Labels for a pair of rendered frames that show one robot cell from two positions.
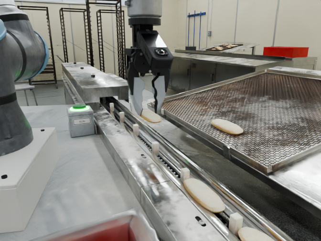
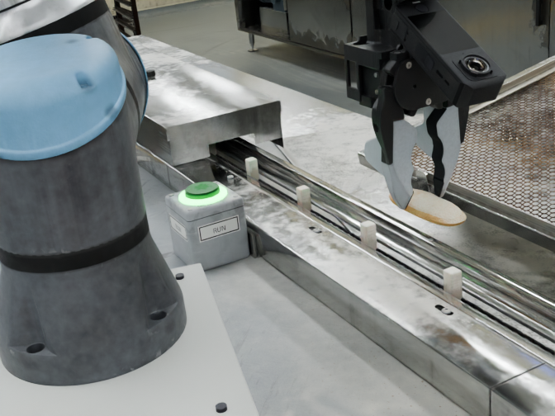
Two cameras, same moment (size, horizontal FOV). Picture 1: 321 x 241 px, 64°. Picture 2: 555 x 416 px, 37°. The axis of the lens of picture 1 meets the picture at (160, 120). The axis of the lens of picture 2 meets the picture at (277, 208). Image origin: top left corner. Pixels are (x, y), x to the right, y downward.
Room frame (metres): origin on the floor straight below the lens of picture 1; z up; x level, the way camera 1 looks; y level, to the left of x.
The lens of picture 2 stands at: (-0.13, 0.20, 1.24)
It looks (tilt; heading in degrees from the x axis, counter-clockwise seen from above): 23 degrees down; 358
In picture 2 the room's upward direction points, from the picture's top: 6 degrees counter-clockwise
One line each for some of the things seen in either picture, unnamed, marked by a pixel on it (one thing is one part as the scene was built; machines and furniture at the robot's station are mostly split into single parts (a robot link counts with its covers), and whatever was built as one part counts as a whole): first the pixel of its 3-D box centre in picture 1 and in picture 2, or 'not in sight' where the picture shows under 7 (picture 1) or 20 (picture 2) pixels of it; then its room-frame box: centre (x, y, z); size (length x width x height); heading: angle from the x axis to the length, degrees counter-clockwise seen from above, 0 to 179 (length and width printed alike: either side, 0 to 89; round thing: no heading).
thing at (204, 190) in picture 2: (79, 108); (202, 194); (0.75, 0.24, 0.90); 0.04 x 0.04 x 0.02
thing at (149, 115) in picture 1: (149, 114); (425, 203); (0.58, 0.03, 0.93); 0.10 x 0.04 x 0.01; 24
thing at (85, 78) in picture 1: (84, 75); (97, 65); (1.56, 0.46, 0.89); 1.25 x 0.18 x 0.09; 24
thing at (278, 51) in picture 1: (284, 51); not in sight; (3.91, -1.84, 0.94); 0.51 x 0.36 x 0.13; 28
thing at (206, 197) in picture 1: (202, 192); not in sight; (0.37, -0.07, 0.86); 0.10 x 0.04 x 0.01; 24
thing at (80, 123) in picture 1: (81, 125); (211, 238); (0.75, 0.24, 0.84); 0.08 x 0.08 x 0.11; 24
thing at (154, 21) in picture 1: (144, 47); (401, 41); (0.61, 0.04, 1.08); 0.09 x 0.08 x 0.12; 24
